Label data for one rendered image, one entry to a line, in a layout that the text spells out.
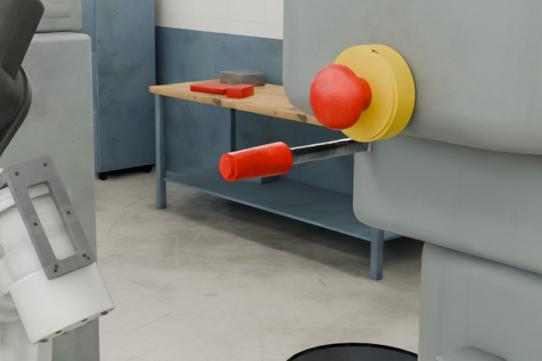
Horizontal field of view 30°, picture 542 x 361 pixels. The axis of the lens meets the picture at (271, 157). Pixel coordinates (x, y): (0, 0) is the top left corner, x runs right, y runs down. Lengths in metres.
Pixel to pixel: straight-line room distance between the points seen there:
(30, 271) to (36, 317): 0.03
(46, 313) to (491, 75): 0.36
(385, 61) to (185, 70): 7.56
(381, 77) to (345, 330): 4.47
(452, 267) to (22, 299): 0.32
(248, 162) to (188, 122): 7.51
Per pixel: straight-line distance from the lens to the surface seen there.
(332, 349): 3.23
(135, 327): 5.11
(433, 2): 0.61
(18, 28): 0.95
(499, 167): 0.71
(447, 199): 0.74
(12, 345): 0.84
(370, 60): 0.62
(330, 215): 6.24
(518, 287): 0.77
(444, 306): 0.81
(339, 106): 0.60
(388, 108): 0.61
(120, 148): 8.20
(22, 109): 0.99
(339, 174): 6.97
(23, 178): 0.74
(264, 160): 0.70
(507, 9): 0.59
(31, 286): 0.75
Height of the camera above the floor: 1.85
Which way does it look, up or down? 12 degrees down
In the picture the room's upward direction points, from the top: straight up
